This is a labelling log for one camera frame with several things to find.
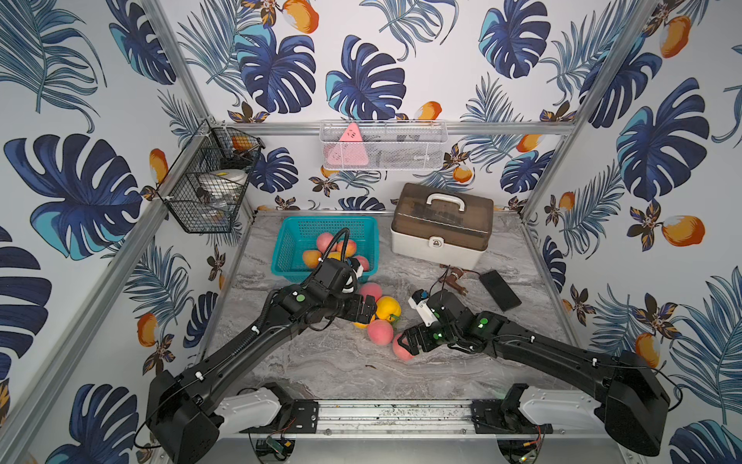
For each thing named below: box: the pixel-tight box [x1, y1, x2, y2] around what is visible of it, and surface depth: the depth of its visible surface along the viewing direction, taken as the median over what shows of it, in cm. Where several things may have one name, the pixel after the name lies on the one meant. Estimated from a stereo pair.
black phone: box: [479, 269, 522, 312], surface depth 99 cm
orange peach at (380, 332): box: [367, 319, 395, 347], surface depth 85 cm
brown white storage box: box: [390, 182, 494, 270], surface depth 97 cm
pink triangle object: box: [327, 122, 371, 167], surface depth 92 cm
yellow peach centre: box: [375, 295, 402, 322], surface depth 90 cm
